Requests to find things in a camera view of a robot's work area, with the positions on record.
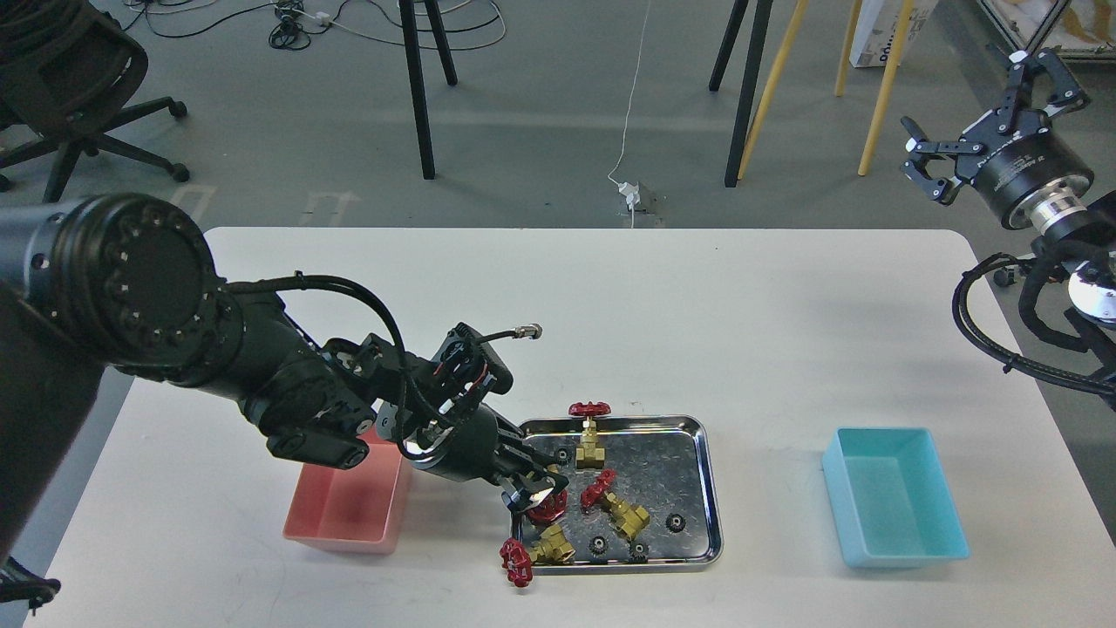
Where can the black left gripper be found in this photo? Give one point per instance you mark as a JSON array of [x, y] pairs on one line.
[[490, 448]]

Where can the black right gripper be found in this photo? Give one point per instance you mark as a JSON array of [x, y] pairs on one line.
[[1029, 170]]

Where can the brass valve red handle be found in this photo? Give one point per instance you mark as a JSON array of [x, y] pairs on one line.
[[518, 560], [628, 519], [553, 507], [589, 452]]

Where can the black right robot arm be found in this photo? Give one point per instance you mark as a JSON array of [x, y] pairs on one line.
[[1066, 299]]

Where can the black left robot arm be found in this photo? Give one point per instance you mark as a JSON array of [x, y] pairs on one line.
[[128, 281]]

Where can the white cardboard box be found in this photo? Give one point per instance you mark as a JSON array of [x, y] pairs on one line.
[[875, 27]]

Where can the pink plastic box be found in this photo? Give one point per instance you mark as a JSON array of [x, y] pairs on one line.
[[359, 510]]

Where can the light blue plastic box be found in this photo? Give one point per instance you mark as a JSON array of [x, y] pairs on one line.
[[891, 503]]

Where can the shiny metal tray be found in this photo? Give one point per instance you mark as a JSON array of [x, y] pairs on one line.
[[661, 463]]

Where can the black stand legs right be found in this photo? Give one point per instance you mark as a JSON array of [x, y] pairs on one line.
[[754, 54]]

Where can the black stand legs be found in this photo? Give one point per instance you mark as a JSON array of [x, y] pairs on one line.
[[754, 54], [412, 50]]

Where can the black stand legs left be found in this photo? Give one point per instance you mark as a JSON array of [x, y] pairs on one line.
[[412, 50]]

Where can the black office chair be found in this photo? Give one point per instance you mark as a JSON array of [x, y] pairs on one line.
[[68, 72]]

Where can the brass valve top red handle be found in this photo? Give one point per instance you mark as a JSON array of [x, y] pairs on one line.
[[589, 452]]

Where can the brass valve bottom red handle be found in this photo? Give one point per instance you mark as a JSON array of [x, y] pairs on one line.
[[518, 560]]

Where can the aluminium frame cart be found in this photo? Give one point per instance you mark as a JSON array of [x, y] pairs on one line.
[[1076, 30]]

